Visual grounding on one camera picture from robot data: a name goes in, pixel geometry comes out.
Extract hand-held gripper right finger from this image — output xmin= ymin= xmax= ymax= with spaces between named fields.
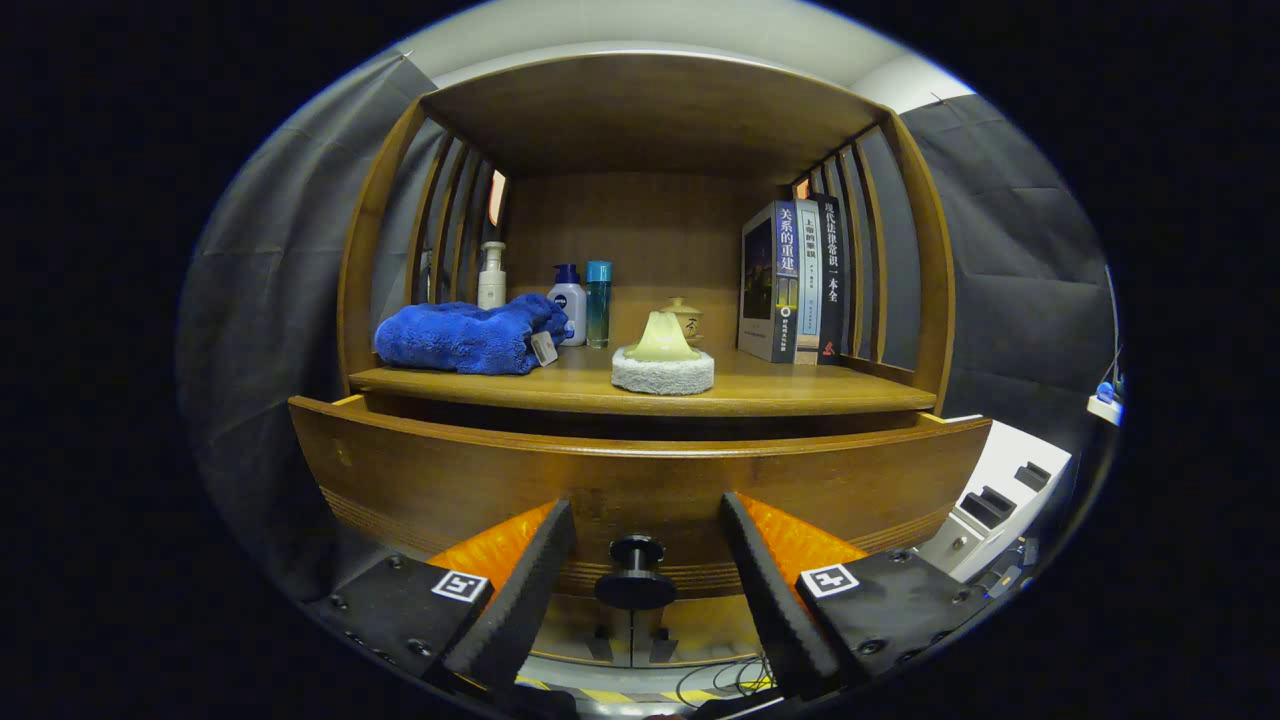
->
xmin=720 ymin=491 xmax=996 ymax=701

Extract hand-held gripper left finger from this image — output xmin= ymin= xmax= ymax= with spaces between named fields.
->
xmin=305 ymin=498 xmax=577 ymax=696

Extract wooden drawer with black knob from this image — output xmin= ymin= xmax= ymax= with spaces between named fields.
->
xmin=288 ymin=395 xmax=993 ymax=611

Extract green cleaning brush grey pad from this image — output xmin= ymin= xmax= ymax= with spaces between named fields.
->
xmin=611 ymin=310 xmax=716 ymax=396

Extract wooden countertop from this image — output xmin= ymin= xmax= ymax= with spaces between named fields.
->
xmin=348 ymin=340 xmax=938 ymax=418

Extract white drawer cabinet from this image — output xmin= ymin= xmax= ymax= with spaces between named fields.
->
xmin=915 ymin=418 xmax=1073 ymax=583

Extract brown wooden cabinet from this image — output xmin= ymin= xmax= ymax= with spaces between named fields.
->
xmin=337 ymin=52 xmax=956 ymax=666

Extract black floor device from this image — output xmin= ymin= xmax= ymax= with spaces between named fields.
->
xmin=975 ymin=538 xmax=1041 ymax=601

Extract blue folded towel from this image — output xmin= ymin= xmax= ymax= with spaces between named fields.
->
xmin=374 ymin=293 xmax=569 ymax=376

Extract beige lidded teacup with saucer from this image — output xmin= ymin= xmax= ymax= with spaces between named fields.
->
xmin=662 ymin=296 xmax=705 ymax=346

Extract white bottle with blue cap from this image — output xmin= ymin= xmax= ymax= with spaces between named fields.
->
xmin=547 ymin=263 xmax=588 ymax=347

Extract teal slim bottle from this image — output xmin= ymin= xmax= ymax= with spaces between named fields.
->
xmin=586 ymin=261 xmax=613 ymax=350

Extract white pump bottle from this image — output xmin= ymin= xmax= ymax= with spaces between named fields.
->
xmin=477 ymin=241 xmax=507 ymax=310

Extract pale grey spine book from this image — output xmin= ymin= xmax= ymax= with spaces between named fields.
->
xmin=793 ymin=198 xmax=823 ymax=365

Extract black spine book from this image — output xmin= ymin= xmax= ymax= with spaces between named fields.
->
xmin=817 ymin=193 xmax=846 ymax=366

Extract blue spine book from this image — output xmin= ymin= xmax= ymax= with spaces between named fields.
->
xmin=737 ymin=201 xmax=799 ymax=364

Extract floor cables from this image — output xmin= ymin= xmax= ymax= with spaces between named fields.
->
xmin=675 ymin=655 xmax=776 ymax=706

